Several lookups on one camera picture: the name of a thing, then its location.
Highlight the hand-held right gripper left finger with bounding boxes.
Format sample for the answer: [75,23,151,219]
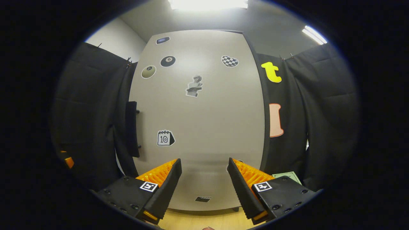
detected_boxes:
[96,158,182,225]

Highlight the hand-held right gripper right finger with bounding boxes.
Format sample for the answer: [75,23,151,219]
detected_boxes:
[228,157,323,225]

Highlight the black door handle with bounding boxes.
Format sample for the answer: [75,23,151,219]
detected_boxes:
[125,101,141,158]

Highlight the beige cabinet door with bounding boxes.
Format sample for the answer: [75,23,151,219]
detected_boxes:
[128,30,266,211]

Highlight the dark grey cabinet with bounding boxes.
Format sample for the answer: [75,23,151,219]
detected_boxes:
[128,29,272,213]

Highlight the green book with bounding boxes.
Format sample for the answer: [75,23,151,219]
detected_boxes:
[272,172,302,185]

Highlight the black backdrop cloth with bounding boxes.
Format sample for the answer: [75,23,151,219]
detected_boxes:
[51,42,360,192]

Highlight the long ceiling light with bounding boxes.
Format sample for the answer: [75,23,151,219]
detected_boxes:
[302,26,328,45]
[168,0,249,10]

